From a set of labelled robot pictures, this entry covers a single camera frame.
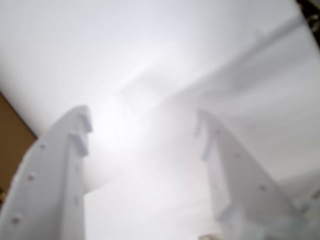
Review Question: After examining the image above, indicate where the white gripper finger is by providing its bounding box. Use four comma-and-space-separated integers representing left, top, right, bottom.
194, 108, 301, 240
0, 104, 94, 240

